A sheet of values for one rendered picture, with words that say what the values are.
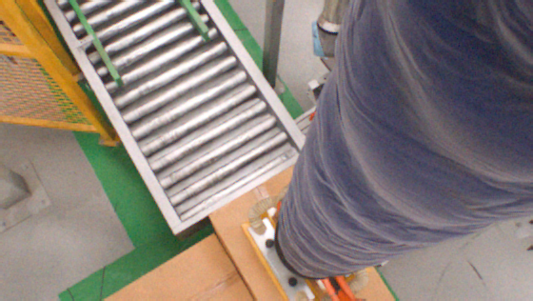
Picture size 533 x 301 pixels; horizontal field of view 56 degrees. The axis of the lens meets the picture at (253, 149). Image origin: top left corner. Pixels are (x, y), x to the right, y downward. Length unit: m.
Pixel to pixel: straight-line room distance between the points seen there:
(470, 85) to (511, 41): 0.04
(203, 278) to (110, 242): 0.80
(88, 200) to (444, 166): 2.64
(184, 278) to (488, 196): 1.88
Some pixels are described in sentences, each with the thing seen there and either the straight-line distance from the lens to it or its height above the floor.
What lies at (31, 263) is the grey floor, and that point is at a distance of 2.96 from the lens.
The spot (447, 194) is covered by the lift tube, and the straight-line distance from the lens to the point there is 0.40.
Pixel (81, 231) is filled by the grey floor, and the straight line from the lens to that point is 2.89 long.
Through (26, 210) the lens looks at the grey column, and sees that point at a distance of 3.00.
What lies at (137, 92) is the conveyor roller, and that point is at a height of 0.55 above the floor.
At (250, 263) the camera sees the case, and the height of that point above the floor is 0.94.
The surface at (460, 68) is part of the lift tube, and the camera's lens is 0.26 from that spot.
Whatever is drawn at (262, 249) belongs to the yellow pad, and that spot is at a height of 1.08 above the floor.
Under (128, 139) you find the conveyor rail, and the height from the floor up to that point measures 0.60.
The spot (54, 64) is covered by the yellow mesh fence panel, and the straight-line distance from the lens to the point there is 2.15.
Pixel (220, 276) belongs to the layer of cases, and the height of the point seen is 0.54.
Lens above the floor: 2.72
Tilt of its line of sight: 73 degrees down
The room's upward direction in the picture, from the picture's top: 1 degrees clockwise
